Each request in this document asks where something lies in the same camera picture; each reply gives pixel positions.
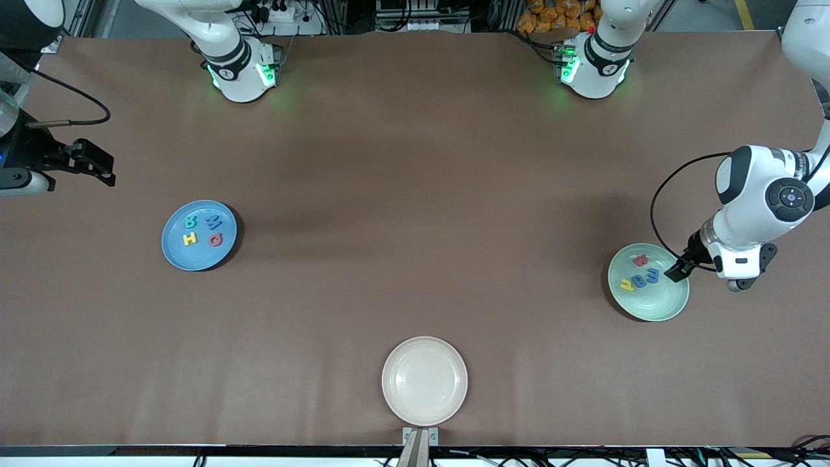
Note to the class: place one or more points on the yellow uppercase letter H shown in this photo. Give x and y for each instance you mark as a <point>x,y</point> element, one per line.
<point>189,239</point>

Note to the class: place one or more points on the green plate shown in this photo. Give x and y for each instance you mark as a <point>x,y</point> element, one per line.
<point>655,305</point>

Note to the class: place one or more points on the blue plate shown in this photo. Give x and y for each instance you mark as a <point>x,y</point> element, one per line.
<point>194,256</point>

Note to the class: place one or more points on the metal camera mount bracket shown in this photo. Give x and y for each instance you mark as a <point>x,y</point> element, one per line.
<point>419,444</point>

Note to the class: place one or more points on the red uppercase letter Q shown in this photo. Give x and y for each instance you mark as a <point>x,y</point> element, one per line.
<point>216,240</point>

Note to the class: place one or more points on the white power strip with plugs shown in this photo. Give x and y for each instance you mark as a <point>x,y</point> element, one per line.
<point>288,16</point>

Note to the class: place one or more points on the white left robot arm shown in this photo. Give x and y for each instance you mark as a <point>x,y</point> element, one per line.
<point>758,201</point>

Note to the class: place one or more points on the teal uppercase letter B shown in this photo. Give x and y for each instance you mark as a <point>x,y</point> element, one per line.
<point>190,222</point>

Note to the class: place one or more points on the blue uppercase letter M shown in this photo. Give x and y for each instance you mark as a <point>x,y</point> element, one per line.
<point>214,222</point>

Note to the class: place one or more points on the brown table cover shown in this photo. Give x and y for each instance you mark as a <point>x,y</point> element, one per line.
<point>389,194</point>

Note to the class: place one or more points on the orange snack bags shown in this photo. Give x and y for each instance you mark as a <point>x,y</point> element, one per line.
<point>551,16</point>

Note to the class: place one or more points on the yellow lowercase letter n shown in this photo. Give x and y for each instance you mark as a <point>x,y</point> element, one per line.
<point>626,284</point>

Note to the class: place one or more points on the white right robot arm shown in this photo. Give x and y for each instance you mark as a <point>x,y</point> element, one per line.
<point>237,65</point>

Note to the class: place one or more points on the blue lowercase letter m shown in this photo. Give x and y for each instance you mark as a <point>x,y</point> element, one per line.
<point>652,275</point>

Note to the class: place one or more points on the beige plate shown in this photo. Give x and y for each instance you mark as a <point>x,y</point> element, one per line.
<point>425,381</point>

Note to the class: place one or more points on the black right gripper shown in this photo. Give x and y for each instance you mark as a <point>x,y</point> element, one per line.
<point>27,150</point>

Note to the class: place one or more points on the white multi-socket strip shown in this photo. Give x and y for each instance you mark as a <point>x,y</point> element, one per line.
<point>421,24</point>

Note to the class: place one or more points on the red lowercase letter w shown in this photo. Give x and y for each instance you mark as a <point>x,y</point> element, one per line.
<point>640,260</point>

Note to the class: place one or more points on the aluminium frame profile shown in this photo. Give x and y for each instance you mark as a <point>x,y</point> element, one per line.
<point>71,26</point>

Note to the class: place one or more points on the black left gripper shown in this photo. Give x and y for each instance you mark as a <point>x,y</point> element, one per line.
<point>694,250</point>

